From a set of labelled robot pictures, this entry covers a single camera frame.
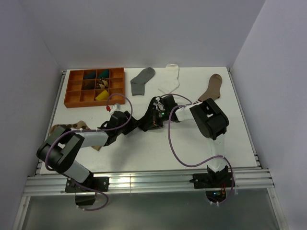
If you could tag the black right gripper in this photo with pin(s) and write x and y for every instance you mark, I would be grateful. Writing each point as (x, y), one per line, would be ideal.
(156, 122)

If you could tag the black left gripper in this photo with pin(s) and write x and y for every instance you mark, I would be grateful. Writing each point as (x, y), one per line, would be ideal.
(132, 124)

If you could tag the black sock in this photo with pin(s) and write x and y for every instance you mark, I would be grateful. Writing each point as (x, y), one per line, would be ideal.
(148, 121)

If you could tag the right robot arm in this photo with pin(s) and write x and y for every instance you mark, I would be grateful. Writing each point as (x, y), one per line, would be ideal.
(209, 118)

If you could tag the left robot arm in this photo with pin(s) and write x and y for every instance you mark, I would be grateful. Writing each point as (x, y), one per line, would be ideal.
(60, 149)

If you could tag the white sock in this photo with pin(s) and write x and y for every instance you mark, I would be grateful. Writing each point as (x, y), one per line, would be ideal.
(170, 80)

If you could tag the yellow rolled sock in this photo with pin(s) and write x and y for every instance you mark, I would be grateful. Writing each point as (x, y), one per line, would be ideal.
(104, 95)

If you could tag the grey sock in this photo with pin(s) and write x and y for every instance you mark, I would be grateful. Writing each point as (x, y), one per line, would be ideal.
(138, 82)

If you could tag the tan argyle sock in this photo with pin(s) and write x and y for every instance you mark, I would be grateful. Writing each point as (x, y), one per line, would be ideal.
(78, 125)

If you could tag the brown argyle rolled sock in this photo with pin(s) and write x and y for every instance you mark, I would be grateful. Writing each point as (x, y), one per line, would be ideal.
(101, 84)

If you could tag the orange compartment tray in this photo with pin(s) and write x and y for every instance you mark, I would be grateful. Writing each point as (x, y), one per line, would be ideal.
(75, 97)

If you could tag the dark brown rolled sock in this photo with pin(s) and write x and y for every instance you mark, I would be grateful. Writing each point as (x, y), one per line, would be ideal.
(88, 85)

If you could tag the tan sock maroon striped cuff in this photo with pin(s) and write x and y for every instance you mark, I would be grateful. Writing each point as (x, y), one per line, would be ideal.
(213, 89)

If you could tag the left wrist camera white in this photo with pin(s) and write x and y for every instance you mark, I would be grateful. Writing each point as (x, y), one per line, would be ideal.
(114, 108)

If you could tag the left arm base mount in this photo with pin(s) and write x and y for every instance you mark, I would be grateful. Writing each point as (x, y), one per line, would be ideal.
(87, 192)

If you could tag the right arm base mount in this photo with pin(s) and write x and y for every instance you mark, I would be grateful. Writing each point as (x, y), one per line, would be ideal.
(212, 179)

